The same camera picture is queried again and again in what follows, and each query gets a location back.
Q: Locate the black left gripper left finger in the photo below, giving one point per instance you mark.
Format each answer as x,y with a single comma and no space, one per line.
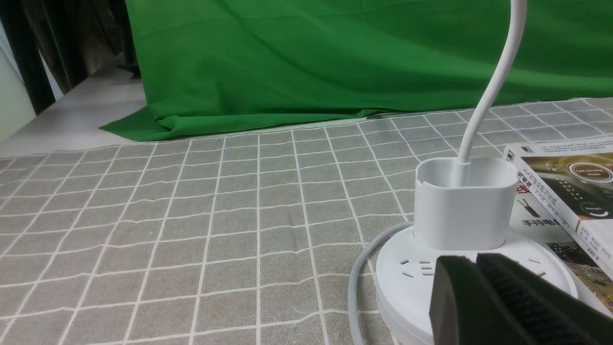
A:
467,309

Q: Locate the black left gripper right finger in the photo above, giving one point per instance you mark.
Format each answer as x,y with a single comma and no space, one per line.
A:
548,315

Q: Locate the white desk lamp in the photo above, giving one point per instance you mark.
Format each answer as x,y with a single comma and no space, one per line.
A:
462,208

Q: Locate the lower book white cover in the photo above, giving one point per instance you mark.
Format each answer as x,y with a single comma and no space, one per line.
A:
533,220

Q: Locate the green backdrop cloth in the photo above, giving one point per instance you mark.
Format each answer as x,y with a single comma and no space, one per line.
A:
221,66

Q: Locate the dark curtain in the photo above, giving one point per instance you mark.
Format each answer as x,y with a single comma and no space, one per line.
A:
66,41

